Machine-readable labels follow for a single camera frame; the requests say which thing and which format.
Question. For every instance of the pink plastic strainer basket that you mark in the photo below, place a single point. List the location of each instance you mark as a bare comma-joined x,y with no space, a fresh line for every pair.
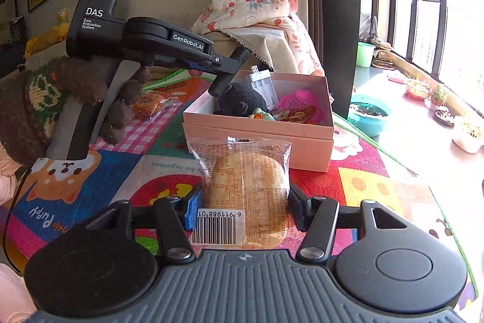
302,98

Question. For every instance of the black plush toy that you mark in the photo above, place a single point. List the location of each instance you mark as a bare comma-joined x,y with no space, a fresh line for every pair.
240,100

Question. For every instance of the packaged bread with barcode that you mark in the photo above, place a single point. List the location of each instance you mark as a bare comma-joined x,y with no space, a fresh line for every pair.
245,196

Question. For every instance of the pink cardboard box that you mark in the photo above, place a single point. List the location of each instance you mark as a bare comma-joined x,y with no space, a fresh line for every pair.
311,144

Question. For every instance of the red plant bowl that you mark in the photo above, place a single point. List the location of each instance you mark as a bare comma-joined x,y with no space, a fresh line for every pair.
416,88

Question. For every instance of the teal plant bowl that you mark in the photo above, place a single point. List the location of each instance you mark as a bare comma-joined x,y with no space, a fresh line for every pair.
368,114

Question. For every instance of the brown knit gloved left hand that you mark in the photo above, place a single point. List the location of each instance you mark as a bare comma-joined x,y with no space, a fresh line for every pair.
31,103

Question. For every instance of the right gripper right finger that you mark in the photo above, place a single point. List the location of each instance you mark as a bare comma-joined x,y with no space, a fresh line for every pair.
317,218

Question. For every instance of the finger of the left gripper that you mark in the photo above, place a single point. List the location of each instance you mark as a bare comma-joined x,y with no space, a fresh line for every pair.
225,68

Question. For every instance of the green cup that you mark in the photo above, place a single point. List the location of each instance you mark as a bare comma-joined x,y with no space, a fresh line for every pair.
365,53

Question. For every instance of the floral quilt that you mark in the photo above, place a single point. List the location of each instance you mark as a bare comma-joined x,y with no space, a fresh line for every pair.
221,15

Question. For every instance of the colourful play mat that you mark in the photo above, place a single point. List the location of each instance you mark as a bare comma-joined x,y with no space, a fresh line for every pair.
153,162

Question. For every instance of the yellow plush toy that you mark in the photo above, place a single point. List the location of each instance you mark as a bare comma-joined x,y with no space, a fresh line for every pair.
47,39

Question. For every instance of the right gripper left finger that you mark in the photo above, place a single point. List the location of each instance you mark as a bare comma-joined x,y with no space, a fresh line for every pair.
175,216

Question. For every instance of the packaged brown bun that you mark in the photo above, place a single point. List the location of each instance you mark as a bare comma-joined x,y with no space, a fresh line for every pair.
152,104

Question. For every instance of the white plant pot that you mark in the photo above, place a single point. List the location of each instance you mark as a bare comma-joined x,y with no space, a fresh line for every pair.
467,134

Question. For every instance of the white battery charger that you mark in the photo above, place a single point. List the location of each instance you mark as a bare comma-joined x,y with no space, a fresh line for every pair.
261,82

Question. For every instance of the beige sofa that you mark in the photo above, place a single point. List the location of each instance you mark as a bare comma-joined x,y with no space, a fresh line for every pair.
234,46

